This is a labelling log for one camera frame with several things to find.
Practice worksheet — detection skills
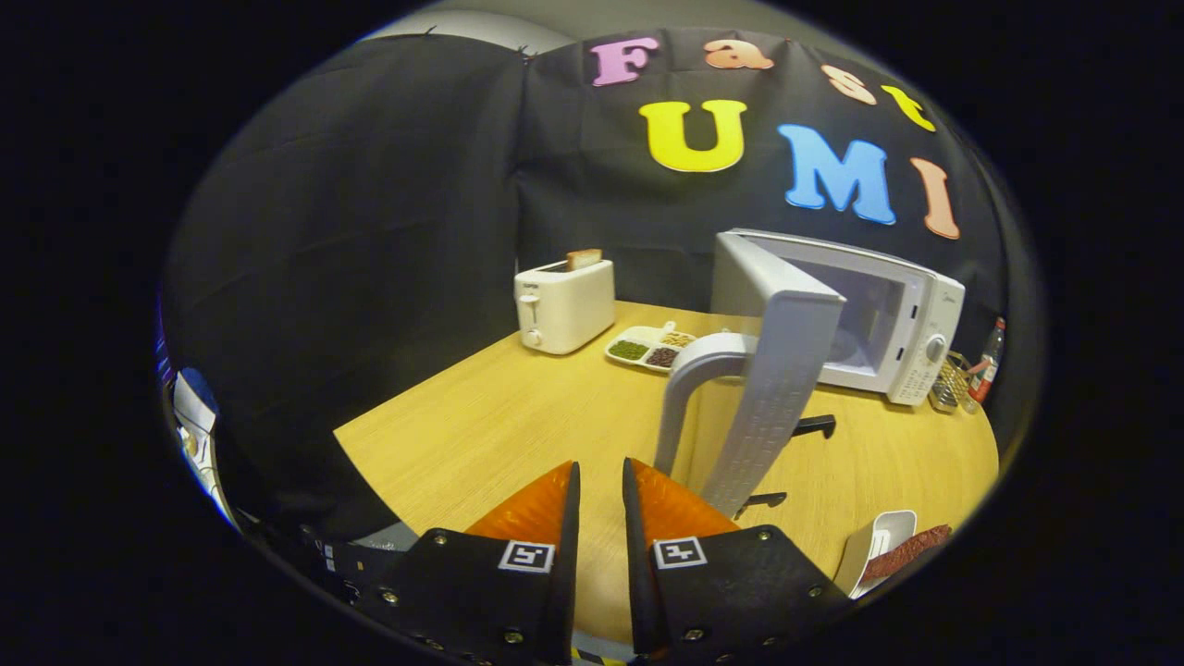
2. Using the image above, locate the small white ribbed tray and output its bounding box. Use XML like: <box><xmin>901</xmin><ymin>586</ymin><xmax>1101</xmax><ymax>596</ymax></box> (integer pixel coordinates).
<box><xmin>832</xmin><ymin>510</ymin><xmax>919</xmax><ymax>600</ymax></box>

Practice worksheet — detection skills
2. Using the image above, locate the divided white bean dish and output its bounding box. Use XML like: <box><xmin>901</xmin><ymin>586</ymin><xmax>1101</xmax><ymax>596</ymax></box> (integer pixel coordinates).
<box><xmin>605</xmin><ymin>321</ymin><xmax>699</xmax><ymax>374</ymax></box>

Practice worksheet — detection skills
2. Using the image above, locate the metal wire basket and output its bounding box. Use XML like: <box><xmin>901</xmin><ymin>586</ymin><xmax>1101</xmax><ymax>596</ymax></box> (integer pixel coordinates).
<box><xmin>928</xmin><ymin>351</ymin><xmax>972</xmax><ymax>413</ymax></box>

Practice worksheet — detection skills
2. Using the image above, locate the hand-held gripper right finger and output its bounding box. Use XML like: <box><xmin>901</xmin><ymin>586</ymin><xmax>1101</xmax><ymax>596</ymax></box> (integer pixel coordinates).
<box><xmin>622</xmin><ymin>457</ymin><xmax>857</xmax><ymax>666</ymax></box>

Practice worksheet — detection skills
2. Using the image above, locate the clear bottle red label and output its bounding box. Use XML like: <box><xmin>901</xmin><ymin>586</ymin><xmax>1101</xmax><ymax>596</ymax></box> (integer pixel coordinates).
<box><xmin>962</xmin><ymin>317</ymin><xmax>1006</xmax><ymax>414</ymax></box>

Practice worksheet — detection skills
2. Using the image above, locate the white toaster oven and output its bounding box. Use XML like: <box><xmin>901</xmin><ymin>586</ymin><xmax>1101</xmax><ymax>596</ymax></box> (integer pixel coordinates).
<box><xmin>653</xmin><ymin>228</ymin><xmax>967</xmax><ymax>519</ymax></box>

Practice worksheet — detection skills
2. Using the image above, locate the blue white object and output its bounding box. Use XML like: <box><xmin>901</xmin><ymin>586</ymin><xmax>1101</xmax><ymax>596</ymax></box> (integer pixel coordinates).
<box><xmin>171</xmin><ymin>367</ymin><xmax>232</xmax><ymax>519</ymax></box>

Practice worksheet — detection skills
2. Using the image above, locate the white pop-up toaster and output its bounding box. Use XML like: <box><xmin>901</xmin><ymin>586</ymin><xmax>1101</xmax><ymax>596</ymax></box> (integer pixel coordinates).
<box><xmin>514</xmin><ymin>259</ymin><xmax>617</xmax><ymax>356</ymax></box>

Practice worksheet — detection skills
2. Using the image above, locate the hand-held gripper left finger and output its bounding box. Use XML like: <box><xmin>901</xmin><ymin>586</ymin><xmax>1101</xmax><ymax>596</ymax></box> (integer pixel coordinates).
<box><xmin>370</xmin><ymin>461</ymin><xmax>582</xmax><ymax>666</ymax></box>

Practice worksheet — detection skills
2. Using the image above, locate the brown meat strip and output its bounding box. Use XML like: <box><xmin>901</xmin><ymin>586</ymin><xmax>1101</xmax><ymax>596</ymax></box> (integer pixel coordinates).
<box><xmin>860</xmin><ymin>524</ymin><xmax>954</xmax><ymax>586</ymax></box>

